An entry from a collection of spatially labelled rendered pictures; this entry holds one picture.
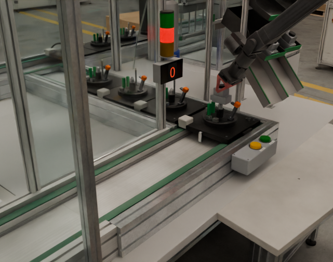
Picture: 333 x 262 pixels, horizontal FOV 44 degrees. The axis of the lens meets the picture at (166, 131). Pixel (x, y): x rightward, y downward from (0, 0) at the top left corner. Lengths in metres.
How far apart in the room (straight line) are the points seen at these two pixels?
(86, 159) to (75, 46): 0.24
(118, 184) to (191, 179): 0.24
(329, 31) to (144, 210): 4.96
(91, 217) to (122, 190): 0.39
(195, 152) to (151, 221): 0.44
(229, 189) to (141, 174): 0.31
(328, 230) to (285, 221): 1.48
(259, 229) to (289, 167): 0.41
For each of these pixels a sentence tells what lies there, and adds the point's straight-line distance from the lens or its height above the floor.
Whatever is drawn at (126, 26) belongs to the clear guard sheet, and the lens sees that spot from 1.38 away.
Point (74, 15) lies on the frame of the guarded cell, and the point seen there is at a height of 1.52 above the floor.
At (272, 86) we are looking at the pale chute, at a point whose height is 1.04.
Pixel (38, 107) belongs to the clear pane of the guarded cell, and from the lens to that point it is 0.79.
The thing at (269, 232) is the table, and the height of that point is 0.86.
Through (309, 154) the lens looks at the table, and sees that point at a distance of 1.75.
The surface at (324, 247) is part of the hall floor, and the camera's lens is 2.67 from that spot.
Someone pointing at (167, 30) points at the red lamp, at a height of 1.35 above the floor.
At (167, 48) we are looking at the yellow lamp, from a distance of 1.48.
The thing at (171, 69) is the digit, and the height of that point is 1.21.
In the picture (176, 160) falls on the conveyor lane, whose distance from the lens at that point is 1.49.
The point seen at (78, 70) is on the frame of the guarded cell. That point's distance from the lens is 0.81.
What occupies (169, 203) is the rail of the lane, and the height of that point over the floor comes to 0.93.
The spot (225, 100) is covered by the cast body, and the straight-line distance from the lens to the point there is 1.61.
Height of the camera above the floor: 1.66
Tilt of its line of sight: 26 degrees down
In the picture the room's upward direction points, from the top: straight up
